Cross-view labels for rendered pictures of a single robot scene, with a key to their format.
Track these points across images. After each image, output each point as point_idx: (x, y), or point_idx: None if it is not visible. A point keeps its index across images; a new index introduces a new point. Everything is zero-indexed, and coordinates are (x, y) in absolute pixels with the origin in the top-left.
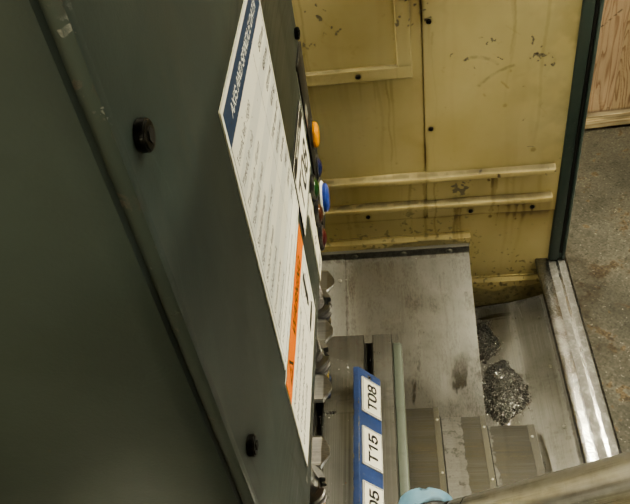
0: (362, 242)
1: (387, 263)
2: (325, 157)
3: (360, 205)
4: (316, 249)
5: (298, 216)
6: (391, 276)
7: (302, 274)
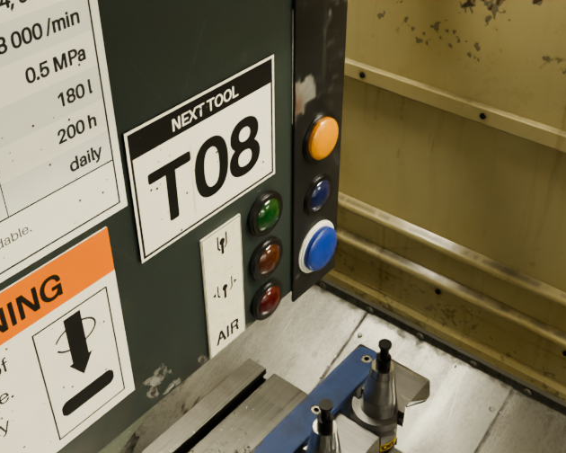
0: (544, 380)
1: (563, 424)
2: (542, 250)
3: (561, 333)
4: (216, 306)
5: (120, 219)
6: (559, 443)
7: (68, 314)
